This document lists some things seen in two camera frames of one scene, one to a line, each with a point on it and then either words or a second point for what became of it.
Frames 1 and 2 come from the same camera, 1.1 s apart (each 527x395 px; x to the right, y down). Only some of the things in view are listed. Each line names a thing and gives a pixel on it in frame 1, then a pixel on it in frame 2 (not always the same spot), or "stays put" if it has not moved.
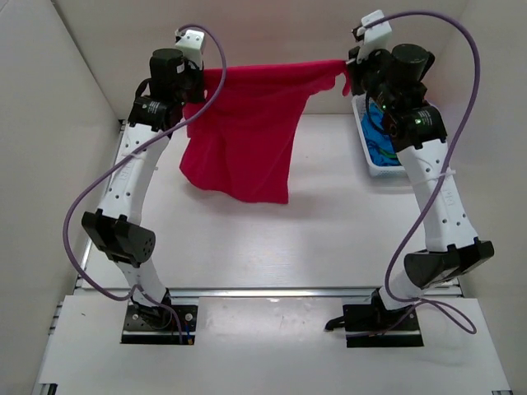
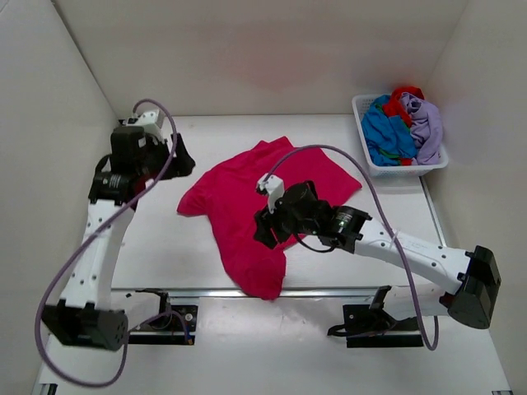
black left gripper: (200, 92) → (183, 161)
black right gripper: (356, 70) → (267, 222)
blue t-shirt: (378, 137) stays put
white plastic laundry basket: (359, 103) stays put
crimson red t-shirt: (242, 146) → (227, 192)
